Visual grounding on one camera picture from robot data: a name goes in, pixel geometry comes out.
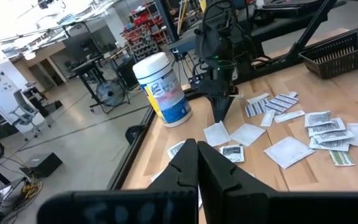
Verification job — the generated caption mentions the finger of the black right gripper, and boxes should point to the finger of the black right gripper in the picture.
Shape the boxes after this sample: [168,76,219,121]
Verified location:
[221,95,235,123]
[209,95,223,123]

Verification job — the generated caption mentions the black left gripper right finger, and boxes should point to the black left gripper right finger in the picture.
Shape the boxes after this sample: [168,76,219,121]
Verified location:
[197,141,358,224]

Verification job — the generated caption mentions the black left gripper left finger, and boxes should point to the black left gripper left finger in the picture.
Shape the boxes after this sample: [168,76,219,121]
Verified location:
[37,138,199,224]

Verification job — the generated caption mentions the white wipe packet black print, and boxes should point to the white wipe packet black print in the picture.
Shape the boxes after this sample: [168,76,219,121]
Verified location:
[304,110,333,128]
[308,137,351,152]
[219,144,246,164]
[307,117,347,138]
[312,129,356,144]
[167,140,186,160]

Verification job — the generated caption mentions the green striped white packet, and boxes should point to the green striped white packet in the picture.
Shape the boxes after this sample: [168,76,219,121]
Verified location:
[328,149,356,167]

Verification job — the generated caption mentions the white square gauze packet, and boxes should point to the white square gauze packet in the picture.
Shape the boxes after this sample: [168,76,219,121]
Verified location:
[263,136,316,170]
[230,123,267,147]
[203,120,232,148]

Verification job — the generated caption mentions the long white bandage packet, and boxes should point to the long white bandage packet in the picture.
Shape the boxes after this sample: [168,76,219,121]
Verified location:
[273,110,306,124]
[260,109,277,128]

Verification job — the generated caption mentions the white disinfectant wipes canister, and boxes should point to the white disinfectant wipes canister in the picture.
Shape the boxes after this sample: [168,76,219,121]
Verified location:
[132,52,193,128]

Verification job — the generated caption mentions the parts shelf red bins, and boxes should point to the parts shelf red bins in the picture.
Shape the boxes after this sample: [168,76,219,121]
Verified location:
[121,1,171,62]

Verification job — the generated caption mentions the black floor fan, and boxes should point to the black floor fan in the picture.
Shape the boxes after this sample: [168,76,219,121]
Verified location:
[89,79,131,114]

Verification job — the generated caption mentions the black plastic basket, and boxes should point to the black plastic basket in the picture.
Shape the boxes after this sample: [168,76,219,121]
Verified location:
[298,30,358,80]

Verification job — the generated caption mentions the black box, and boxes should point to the black box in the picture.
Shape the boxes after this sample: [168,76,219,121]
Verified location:
[19,151,64,179]

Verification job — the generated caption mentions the plain white packet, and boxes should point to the plain white packet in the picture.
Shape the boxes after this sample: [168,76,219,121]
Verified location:
[346,123,358,148]

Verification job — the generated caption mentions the black workshop table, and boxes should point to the black workshop table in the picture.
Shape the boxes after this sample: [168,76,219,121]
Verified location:
[70,52,117,113]

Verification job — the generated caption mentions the grey office chair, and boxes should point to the grey office chair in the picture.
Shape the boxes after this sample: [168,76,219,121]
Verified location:
[8,89,52,141]

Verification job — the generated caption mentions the black neighbouring station frame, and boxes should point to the black neighbouring station frame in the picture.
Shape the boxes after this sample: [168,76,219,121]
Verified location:
[237,0,358,68]

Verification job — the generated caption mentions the yellow cable bundle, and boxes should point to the yellow cable bundle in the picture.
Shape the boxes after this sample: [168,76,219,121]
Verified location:
[19,182,44,200]

